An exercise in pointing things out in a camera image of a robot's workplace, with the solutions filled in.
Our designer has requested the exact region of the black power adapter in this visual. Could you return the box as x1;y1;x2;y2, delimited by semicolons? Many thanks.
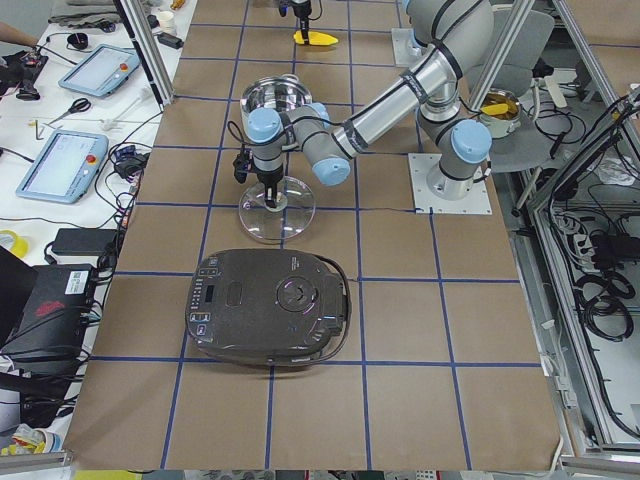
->
51;228;116;256

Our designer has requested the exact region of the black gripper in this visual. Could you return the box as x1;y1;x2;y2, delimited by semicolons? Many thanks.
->
232;149;284;210
277;0;316;45

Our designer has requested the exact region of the black rice cooker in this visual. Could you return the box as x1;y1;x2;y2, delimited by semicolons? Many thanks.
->
185;248;352;367

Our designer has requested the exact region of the pale green cooking pot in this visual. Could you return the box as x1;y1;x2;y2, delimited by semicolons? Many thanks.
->
240;73;313;129

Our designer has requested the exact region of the aluminium frame post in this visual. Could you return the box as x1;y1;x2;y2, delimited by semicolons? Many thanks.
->
113;0;174;108

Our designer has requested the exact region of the blue teach pendant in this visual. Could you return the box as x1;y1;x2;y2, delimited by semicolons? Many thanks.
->
16;129;109;204
58;44;140;97

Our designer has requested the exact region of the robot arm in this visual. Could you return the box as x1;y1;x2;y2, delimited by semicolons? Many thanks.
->
233;1;494;208
277;0;323;45

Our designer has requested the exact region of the yellow corn cob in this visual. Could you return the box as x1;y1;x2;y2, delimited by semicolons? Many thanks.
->
293;30;339;46

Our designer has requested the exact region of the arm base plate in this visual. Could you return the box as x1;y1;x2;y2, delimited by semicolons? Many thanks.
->
408;153;492;215

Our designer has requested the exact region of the glass pot lid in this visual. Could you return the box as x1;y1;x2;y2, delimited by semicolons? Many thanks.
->
239;176;316;243

